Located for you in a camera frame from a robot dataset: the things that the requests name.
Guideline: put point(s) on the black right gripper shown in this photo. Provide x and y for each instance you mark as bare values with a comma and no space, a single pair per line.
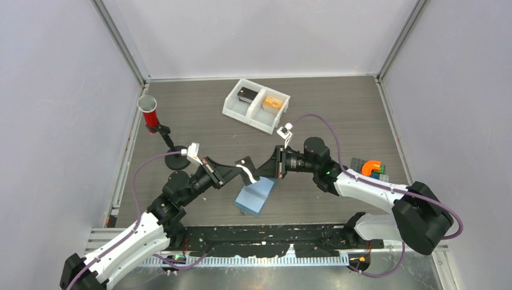
275,168

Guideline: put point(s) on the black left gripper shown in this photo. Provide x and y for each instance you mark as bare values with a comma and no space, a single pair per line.
218,173

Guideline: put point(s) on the blue leather card holder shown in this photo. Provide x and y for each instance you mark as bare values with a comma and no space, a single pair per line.
252,198

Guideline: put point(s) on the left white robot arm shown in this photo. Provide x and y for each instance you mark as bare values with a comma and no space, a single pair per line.
156,229

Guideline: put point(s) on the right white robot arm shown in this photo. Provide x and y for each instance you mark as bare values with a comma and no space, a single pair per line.
413,214

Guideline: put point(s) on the orange card box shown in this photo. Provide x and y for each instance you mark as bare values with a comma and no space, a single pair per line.
272,104

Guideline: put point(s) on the black card box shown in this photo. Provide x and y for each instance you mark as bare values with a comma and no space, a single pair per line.
246,95

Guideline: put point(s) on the white divided plastic bin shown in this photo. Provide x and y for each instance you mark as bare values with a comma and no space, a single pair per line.
253,115

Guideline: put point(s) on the orange toy brick arch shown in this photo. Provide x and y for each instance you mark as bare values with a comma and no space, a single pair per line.
371,167

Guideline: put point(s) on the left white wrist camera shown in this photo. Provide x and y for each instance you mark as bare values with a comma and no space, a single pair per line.
192,154

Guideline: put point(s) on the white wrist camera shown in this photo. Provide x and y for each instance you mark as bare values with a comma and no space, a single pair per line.
285,132
192,154

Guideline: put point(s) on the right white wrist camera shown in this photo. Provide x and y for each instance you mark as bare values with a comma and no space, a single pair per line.
285,132

